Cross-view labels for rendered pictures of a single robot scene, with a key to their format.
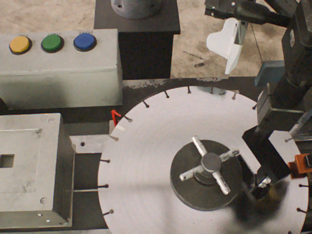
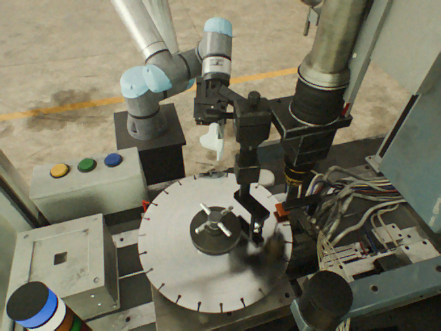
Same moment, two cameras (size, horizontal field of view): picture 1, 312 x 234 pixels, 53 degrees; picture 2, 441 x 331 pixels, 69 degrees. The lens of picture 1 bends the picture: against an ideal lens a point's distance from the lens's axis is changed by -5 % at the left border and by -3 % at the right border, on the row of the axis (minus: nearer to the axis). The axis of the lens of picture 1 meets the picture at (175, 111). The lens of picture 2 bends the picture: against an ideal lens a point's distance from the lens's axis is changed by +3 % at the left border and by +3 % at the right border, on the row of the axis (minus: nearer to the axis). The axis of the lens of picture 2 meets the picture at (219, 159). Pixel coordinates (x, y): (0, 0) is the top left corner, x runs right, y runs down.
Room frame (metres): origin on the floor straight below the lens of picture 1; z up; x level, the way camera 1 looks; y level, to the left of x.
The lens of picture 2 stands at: (-0.17, -0.04, 1.55)
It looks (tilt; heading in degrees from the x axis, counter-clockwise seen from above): 47 degrees down; 355
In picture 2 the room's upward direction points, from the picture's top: straight up
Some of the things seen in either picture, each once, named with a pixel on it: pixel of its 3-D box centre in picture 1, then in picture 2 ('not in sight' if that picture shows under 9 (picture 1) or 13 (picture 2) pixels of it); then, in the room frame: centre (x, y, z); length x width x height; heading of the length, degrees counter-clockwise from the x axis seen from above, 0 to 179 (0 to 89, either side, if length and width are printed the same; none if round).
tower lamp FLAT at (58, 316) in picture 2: not in sight; (43, 312); (-0.02, 0.18, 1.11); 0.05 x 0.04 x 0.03; 11
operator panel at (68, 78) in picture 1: (59, 71); (95, 186); (0.42, 0.28, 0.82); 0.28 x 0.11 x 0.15; 101
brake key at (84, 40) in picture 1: (84, 42); (113, 160); (0.45, 0.21, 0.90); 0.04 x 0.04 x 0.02
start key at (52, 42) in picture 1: (52, 44); (86, 165); (0.44, 0.28, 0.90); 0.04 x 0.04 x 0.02
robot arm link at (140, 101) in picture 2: not in sight; (141, 89); (0.77, 0.15, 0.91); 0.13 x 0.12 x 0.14; 123
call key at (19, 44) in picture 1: (20, 45); (60, 171); (0.42, 0.35, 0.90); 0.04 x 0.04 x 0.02
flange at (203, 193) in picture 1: (206, 171); (215, 226); (0.17, -0.06, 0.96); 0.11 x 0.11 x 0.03
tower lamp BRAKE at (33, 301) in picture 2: not in sight; (33, 304); (-0.02, 0.18, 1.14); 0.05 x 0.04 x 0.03; 11
